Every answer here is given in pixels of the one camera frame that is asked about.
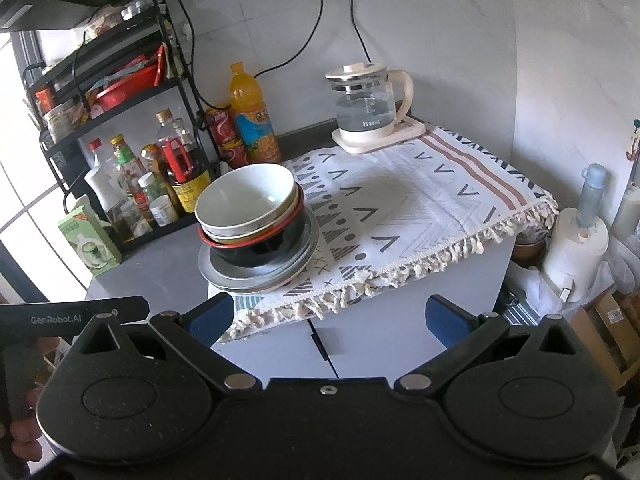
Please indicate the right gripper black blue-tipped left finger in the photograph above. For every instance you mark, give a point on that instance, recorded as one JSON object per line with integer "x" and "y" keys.
{"x": 191, "y": 337}

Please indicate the light blue bottle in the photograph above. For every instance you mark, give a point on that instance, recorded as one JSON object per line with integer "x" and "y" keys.
{"x": 595, "y": 179}

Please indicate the cream kettle base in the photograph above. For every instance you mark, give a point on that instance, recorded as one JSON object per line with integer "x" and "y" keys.
{"x": 368, "y": 141}

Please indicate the person's left hand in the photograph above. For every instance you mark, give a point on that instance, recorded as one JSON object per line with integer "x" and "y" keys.
{"x": 22, "y": 429}

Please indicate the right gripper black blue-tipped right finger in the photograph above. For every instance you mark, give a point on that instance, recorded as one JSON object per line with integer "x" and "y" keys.
{"x": 466, "y": 338}

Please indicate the brown cardboard box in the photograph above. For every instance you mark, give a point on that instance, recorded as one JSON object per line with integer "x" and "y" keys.
{"x": 609, "y": 329}

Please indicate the red plastic basin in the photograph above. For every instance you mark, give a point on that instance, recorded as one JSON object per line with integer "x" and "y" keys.
{"x": 126, "y": 88}

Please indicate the glass electric kettle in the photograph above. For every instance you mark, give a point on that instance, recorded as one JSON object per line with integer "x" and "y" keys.
{"x": 370, "y": 97}

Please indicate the orange juice bottle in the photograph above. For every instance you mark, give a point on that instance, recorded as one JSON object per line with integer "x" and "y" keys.
{"x": 252, "y": 116}

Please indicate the white bakery plate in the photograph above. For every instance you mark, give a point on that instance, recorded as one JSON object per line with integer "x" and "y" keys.
{"x": 294, "y": 250}

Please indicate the green label sauce bottle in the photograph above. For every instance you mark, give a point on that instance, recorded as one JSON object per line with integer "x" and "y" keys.
{"x": 129, "y": 166}

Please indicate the dark soy sauce bottle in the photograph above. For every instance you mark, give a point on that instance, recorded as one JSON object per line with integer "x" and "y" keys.
{"x": 187, "y": 165}

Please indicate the small white jar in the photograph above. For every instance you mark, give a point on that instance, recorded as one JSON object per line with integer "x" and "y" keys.
{"x": 163, "y": 211}

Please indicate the green carton box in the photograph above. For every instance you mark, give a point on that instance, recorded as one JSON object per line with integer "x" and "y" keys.
{"x": 87, "y": 236}

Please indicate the white ceramic bowl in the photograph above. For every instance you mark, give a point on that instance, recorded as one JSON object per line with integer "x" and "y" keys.
{"x": 245, "y": 199}

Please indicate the paper towel roll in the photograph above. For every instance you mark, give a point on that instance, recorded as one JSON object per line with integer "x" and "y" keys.
{"x": 574, "y": 255}

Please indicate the white vinegar bottle red cap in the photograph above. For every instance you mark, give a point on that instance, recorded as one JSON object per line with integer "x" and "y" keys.
{"x": 103, "y": 178}

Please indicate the black metal kitchen rack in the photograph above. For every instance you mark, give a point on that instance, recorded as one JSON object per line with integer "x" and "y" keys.
{"x": 129, "y": 64}

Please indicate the red and black bowl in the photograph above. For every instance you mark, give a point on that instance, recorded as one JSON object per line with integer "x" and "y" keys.
{"x": 264, "y": 252}

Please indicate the white patterned bowl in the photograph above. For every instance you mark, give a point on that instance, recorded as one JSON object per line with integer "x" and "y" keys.
{"x": 261, "y": 234}

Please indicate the patterned fringed table cloth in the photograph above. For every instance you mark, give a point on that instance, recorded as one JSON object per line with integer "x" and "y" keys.
{"x": 393, "y": 216}

